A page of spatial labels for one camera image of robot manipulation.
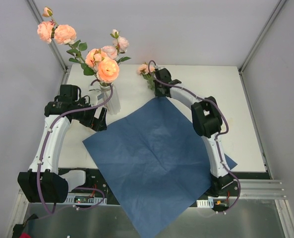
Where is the white ribbed ceramic vase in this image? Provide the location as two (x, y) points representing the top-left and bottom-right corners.
(100, 82), (121, 115)

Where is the blue wrapping paper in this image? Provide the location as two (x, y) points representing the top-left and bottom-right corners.
(82, 97), (238, 238)

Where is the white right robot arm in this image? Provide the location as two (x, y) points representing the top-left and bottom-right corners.
(154, 68), (234, 197)

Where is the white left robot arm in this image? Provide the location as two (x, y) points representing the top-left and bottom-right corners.
(17, 84), (107, 203)

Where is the red object bottom left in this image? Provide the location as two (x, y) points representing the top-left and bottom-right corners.
(19, 233), (31, 238)

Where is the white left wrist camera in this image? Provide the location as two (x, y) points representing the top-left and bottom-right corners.
(88, 89), (104, 106)

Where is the aluminium frame rail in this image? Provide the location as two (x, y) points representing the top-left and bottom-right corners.
(17, 173), (289, 206)

